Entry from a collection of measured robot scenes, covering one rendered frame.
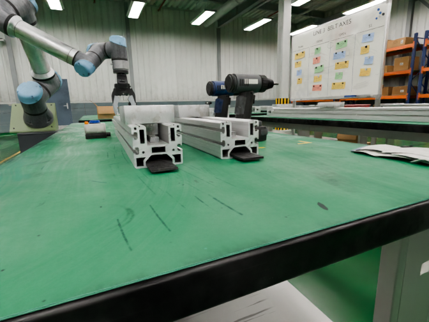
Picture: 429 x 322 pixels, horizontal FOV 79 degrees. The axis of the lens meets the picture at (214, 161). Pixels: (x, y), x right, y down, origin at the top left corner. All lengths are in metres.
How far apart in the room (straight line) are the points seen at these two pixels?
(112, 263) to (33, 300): 0.05
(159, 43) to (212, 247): 12.76
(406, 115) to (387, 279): 1.40
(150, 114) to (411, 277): 0.64
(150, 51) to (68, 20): 3.23
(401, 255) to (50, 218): 0.58
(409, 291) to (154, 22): 12.84
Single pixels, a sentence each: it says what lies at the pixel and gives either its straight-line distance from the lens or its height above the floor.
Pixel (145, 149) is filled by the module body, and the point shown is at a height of 0.82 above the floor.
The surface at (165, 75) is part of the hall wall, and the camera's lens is 12.71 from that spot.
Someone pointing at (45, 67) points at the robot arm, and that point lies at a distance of 1.74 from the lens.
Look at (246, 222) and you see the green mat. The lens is 0.28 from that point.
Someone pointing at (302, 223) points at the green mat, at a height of 0.78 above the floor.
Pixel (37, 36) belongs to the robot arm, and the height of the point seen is 1.21.
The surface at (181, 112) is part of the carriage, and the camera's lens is 0.88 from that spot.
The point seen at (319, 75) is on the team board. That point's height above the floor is 1.28.
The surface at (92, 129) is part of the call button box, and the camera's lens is 1.17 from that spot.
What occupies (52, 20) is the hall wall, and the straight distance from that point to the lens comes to 12.78.
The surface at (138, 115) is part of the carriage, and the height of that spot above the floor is 0.88.
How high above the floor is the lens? 0.90
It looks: 12 degrees down
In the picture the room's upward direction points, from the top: 1 degrees counter-clockwise
